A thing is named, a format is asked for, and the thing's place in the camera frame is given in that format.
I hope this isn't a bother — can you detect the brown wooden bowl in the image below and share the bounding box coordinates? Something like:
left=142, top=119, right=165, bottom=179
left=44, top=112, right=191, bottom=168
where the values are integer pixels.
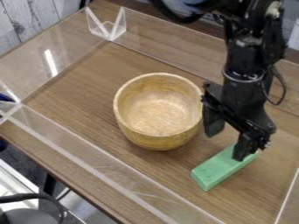
left=113, top=73, right=203, bottom=151

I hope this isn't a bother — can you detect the black table leg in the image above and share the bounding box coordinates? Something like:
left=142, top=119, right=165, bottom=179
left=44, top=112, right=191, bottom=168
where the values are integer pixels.
left=42, top=174, right=57, bottom=196

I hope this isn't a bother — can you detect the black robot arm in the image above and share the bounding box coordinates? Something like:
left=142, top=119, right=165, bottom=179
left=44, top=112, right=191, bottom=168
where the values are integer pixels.
left=149, top=0, right=285, bottom=161

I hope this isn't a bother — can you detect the green rectangular block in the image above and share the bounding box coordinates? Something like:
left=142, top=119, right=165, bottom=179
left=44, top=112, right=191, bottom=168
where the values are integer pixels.
left=191, top=146, right=257, bottom=192

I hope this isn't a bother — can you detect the clear acrylic enclosure wall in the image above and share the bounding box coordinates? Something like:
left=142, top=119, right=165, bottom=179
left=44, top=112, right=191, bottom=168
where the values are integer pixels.
left=0, top=1, right=299, bottom=224

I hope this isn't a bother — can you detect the white object at right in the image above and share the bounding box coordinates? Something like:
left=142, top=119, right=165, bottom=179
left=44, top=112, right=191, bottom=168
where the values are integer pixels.
left=288, top=17, right=299, bottom=51

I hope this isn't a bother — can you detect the blue object at edge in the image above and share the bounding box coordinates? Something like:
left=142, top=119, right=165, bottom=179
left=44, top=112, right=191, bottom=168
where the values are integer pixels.
left=0, top=93, right=14, bottom=102

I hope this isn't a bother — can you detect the black cable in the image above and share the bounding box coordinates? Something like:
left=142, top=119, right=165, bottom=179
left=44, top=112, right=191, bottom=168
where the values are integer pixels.
left=0, top=192, right=68, bottom=224

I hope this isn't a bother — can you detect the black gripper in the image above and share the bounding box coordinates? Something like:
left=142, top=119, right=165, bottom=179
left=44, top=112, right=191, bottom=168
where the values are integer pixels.
left=201, top=71, right=276, bottom=162

